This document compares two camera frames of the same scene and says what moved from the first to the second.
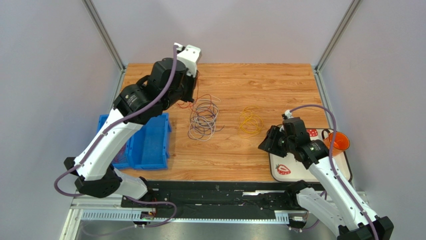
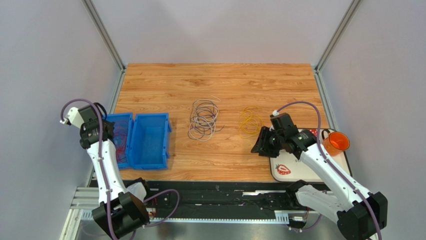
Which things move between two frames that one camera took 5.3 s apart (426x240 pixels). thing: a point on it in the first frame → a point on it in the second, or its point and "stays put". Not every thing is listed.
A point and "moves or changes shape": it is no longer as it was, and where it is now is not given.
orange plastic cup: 342,142 stays put
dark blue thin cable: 203,128 stays put
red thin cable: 198,86 moves or changes shape
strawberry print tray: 283,169 stays put
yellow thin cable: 249,124 stays put
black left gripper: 191,81 → 110,124
